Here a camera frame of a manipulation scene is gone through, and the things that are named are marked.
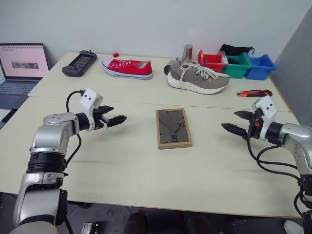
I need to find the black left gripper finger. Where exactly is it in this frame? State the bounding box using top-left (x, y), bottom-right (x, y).
top-left (98, 105), bottom-right (115, 115)
top-left (106, 114), bottom-right (128, 128)

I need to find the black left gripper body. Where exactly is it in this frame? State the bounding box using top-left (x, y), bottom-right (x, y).
top-left (93, 108), bottom-right (110, 130)

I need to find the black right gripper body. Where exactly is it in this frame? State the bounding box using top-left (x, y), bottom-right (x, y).
top-left (247, 108), bottom-right (264, 141)

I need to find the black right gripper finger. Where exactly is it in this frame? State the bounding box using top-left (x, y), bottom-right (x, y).
top-left (221, 122), bottom-right (250, 140)
top-left (234, 110), bottom-right (254, 120)

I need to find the open laptop computer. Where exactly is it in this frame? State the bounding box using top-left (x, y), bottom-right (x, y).
top-left (0, 43), bottom-right (51, 111)

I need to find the red and black utility knife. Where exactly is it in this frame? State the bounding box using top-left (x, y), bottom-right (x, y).
top-left (236, 89), bottom-right (273, 98)

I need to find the red canvas sneaker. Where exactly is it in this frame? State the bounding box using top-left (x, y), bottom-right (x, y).
top-left (101, 58), bottom-right (154, 80)

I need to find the green plastic storage bin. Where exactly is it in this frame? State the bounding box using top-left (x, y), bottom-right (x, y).
top-left (222, 52), bottom-right (253, 79)

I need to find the blue plastic storage bin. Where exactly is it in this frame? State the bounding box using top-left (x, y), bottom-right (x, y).
top-left (244, 53), bottom-right (277, 81)

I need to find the dark grey handheld game controller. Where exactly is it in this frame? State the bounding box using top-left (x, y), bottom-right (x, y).
top-left (61, 49), bottom-right (98, 78)

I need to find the red plastic storage bin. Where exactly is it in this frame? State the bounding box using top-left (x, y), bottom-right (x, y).
top-left (197, 49), bottom-right (229, 74)

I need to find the taupe sneaker with white sole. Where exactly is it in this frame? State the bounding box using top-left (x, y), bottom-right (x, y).
top-left (166, 60), bottom-right (231, 95)

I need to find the tipped silver metal cup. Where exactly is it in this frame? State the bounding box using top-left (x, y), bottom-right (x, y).
top-left (163, 59), bottom-right (176, 76)

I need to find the upright silver metal cup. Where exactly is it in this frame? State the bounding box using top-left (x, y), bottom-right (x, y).
top-left (183, 44), bottom-right (194, 62)

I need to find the dark reddish rounded shape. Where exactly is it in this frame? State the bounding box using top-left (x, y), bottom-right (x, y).
top-left (124, 210), bottom-right (147, 234)

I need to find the white shoe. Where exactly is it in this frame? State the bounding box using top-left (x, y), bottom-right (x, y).
top-left (283, 219), bottom-right (305, 234)

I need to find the small black box device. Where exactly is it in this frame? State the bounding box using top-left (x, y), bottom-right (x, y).
top-left (82, 221), bottom-right (98, 234)

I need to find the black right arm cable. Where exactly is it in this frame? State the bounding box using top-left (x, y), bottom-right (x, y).
top-left (246, 135), bottom-right (304, 182)

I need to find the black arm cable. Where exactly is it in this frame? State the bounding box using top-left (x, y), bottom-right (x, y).
top-left (64, 90), bottom-right (86, 169)
top-left (246, 135), bottom-right (304, 182)

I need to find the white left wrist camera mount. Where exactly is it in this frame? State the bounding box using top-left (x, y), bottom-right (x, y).
top-left (79, 88), bottom-right (104, 133)

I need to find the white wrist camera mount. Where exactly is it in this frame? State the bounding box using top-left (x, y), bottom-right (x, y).
top-left (79, 88), bottom-right (104, 133)
top-left (251, 96), bottom-right (277, 142)

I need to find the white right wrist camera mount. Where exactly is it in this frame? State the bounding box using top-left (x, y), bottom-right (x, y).
top-left (251, 96), bottom-right (277, 142)

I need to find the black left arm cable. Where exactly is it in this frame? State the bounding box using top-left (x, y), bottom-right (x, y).
top-left (64, 90), bottom-right (86, 169)

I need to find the wooden picture frame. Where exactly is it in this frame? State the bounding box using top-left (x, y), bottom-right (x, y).
top-left (155, 108), bottom-right (194, 150)

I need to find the black drawstring pouch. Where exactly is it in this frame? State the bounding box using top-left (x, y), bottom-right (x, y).
top-left (219, 43), bottom-right (254, 59)

